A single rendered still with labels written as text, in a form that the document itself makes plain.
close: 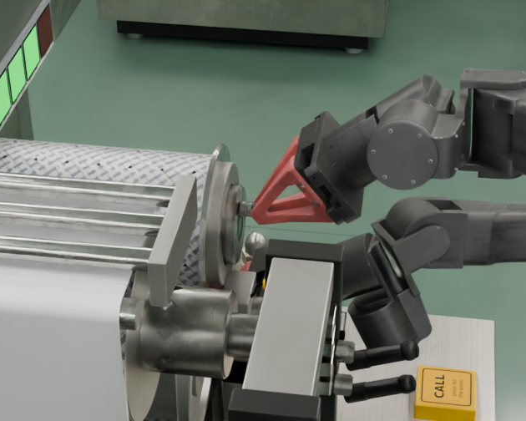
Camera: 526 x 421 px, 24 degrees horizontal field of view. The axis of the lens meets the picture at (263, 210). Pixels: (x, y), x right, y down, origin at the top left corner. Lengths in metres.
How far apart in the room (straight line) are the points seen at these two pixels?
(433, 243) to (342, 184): 0.17
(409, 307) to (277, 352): 0.53
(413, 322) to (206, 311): 0.42
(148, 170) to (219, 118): 2.64
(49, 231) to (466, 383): 0.75
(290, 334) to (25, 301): 0.17
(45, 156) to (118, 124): 2.60
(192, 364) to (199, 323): 0.03
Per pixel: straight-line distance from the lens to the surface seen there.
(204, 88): 3.89
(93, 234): 0.81
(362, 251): 1.19
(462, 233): 1.21
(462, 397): 1.44
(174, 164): 1.10
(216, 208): 1.08
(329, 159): 1.05
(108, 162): 1.11
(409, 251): 1.19
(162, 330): 0.86
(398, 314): 1.22
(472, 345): 1.55
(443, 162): 0.96
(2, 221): 0.82
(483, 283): 3.11
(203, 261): 1.07
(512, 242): 1.24
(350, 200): 1.05
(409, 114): 0.97
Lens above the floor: 1.91
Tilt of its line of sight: 35 degrees down
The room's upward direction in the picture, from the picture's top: straight up
